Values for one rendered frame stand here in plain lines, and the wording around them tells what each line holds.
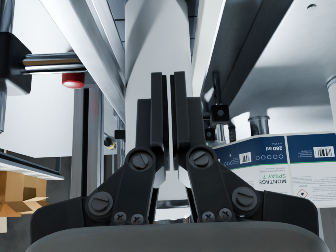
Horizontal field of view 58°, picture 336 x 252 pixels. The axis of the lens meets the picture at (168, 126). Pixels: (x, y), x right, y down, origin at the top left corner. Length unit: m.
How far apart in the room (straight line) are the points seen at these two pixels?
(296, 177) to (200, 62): 0.42
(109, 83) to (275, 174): 0.49
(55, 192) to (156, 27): 5.03
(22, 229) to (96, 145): 4.85
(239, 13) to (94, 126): 0.30
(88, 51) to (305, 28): 0.23
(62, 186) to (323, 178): 4.75
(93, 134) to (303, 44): 0.35
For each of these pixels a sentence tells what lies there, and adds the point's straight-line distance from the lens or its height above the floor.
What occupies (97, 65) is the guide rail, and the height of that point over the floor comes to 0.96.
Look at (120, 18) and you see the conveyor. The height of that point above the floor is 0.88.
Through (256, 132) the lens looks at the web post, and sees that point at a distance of 0.65.
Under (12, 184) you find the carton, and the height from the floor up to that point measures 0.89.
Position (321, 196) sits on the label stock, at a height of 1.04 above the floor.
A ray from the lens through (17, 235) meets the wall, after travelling 5.39.
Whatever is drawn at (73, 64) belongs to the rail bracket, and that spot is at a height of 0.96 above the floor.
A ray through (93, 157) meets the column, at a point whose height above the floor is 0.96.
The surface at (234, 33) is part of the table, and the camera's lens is 0.42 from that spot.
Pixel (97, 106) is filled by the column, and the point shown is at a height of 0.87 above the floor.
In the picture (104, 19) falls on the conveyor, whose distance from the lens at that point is 0.29.
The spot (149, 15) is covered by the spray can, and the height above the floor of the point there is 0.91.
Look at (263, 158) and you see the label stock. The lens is 0.64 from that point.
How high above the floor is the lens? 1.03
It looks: 13 degrees down
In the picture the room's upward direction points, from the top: 178 degrees clockwise
